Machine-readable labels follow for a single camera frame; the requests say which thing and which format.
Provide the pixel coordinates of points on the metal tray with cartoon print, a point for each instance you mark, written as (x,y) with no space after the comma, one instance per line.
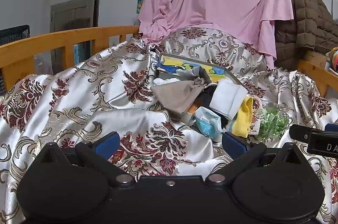
(171,68)

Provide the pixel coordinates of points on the pink sheet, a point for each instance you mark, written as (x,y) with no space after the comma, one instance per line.
(211,2)

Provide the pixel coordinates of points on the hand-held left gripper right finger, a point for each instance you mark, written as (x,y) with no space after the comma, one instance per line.
(233,144)

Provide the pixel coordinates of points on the black plastic crate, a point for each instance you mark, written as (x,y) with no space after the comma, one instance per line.
(14,33)

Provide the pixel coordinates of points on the floral satin bedspread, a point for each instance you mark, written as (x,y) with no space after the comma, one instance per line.
(79,97)

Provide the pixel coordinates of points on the white cloth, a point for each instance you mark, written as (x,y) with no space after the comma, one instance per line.
(227,97)

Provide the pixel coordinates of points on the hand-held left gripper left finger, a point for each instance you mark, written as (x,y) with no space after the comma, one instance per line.
(107,146)

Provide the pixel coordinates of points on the orange cloth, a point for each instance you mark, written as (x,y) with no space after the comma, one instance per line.
(194,109)

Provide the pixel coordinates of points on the yellow knit cloth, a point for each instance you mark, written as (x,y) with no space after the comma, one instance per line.
(243,118)

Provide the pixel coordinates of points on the clear bag of green snacks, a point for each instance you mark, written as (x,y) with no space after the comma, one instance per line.
(272,123)

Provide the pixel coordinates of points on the slatted wooden bed rail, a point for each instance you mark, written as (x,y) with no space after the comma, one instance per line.
(52,37)

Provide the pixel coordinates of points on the grey cloth pouch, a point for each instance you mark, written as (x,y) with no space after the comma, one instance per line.
(177,97)

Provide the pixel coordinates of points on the colourful striped cloth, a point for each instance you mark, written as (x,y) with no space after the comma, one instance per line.
(334,57)

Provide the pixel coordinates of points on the black cloth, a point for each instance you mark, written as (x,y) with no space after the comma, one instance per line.
(204,99)

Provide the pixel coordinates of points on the blue white wipes packet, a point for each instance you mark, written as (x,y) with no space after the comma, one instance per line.
(208,123)

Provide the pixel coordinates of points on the plain wooden bed board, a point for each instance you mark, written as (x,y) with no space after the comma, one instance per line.
(313,69)

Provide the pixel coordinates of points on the grey wooden door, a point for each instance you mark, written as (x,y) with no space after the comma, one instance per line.
(74,15)

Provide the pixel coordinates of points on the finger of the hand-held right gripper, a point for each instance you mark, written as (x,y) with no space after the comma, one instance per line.
(299,132)
(332,127)

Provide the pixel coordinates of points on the white red snack packet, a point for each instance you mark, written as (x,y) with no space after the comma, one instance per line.
(256,113)

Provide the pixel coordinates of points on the brown quilted jacket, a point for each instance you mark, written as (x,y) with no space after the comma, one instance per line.
(303,23)

